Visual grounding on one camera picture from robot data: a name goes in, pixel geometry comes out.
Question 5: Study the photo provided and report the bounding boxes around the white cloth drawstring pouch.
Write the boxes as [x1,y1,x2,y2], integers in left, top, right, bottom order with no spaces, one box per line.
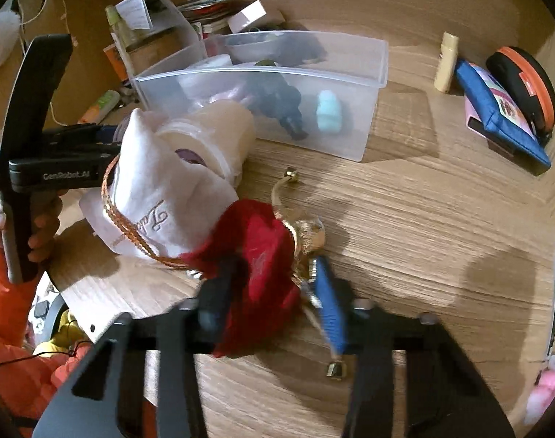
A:
[79,107,241,268]

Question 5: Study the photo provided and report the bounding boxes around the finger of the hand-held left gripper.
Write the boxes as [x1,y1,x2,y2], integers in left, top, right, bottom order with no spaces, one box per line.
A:
[42,123,125,158]

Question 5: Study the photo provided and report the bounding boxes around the blue pencil case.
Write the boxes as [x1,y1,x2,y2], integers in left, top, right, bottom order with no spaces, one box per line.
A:
[455,59,552,168]

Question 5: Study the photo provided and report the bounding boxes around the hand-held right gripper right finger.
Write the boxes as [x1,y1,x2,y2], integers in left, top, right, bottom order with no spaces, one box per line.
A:
[305,255,516,438]

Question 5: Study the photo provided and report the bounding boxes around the clear plastic box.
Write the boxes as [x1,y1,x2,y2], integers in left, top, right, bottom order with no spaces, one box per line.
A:
[131,30,390,162]

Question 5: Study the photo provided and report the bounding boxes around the cream tube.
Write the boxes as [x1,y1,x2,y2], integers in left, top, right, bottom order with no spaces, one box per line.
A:
[433,32,459,93]

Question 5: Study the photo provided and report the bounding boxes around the teal small bottle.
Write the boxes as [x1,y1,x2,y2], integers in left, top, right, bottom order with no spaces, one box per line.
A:
[316,90,343,131]

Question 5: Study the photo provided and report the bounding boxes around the person's left hand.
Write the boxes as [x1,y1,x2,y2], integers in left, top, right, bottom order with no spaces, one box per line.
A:
[0,192,64,265]

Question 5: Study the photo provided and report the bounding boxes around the orange booklet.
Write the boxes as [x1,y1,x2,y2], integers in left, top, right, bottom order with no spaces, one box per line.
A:
[103,43,129,85]

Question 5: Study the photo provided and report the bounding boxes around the gold bell keychain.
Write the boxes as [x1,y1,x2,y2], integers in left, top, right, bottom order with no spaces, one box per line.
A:
[271,166,348,381]

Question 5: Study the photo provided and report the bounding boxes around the yellow-green tall bottle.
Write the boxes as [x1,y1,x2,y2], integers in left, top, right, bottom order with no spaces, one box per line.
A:
[105,4,138,84]

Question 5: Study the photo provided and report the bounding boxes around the red cloth pouch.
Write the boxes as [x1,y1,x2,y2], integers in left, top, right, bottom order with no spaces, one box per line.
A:
[181,198,302,359]

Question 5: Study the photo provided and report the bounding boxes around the wooden desk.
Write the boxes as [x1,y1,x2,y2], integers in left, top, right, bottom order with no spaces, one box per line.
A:
[0,0,555,438]

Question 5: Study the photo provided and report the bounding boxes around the roll of beige tape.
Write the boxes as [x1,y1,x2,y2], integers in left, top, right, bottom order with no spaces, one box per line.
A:
[156,100,256,181]

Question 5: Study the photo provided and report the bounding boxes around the pink white small bottle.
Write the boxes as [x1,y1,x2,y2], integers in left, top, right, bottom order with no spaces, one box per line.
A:
[524,355,555,426]

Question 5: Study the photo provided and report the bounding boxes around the yellow toy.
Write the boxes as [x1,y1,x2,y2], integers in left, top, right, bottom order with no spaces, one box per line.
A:
[49,310,92,357]

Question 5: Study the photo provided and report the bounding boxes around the small white box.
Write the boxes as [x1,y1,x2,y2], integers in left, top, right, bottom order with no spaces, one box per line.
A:
[227,1,267,32]

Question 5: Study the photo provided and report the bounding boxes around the black bottle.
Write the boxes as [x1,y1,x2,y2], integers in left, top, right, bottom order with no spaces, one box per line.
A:
[249,60,309,141]

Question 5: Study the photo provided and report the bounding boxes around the white paper note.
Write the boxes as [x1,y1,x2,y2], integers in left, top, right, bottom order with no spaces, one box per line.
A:
[115,0,153,31]

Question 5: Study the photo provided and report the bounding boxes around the white paper sheets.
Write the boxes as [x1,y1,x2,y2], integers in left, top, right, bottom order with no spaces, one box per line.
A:
[117,0,206,78]

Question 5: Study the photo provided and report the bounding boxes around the string with tags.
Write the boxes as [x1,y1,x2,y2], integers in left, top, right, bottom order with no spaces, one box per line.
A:
[54,0,80,49]

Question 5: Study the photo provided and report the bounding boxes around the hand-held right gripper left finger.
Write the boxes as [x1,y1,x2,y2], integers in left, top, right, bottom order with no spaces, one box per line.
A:
[31,255,247,438]

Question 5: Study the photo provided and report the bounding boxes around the black orange round case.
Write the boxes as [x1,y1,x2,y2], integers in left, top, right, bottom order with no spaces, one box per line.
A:
[485,46,555,141]

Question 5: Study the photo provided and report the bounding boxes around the stack of booklets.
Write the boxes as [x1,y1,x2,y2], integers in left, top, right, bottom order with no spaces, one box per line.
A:
[177,0,242,35]

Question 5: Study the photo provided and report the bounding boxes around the orange green tube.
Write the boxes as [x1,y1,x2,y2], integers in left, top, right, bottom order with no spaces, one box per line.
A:
[79,90,122,125]

